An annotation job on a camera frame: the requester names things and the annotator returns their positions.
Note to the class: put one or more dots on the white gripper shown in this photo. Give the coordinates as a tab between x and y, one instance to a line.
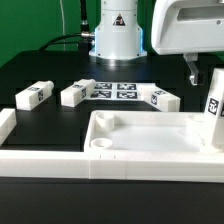
190	27

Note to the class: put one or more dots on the white desk top tray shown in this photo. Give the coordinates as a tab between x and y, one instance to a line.
147	131

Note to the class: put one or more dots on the printed marker sheet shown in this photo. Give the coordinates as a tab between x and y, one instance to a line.
115	91

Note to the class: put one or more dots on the black connector post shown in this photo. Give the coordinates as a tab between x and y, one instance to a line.
84	26

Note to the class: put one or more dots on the white U-shaped fence frame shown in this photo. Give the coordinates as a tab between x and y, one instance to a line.
112	164

